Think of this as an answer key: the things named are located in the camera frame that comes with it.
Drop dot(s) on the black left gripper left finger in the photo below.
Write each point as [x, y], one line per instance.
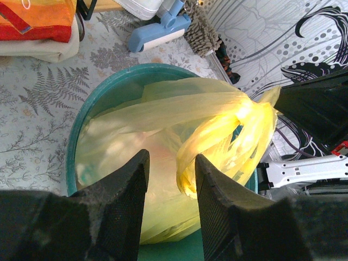
[100, 222]

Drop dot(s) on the blue floor squeegee mop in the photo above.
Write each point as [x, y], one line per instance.
[171, 26]

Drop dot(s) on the white storage box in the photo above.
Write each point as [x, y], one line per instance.
[144, 9]

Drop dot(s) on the yellow plastic trash bag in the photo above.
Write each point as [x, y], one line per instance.
[176, 120]

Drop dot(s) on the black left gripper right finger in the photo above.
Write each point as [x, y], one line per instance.
[238, 224]

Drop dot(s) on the wooden shelf with black frame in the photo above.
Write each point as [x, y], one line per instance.
[87, 7]

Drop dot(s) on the dark patterned cloth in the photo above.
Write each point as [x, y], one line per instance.
[225, 62]

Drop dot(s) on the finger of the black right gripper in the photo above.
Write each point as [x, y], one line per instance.
[318, 106]

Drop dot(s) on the teal plastic trash bin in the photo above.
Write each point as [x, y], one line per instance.
[123, 86]

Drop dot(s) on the rainbow striped bag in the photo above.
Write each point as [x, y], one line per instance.
[45, 30]

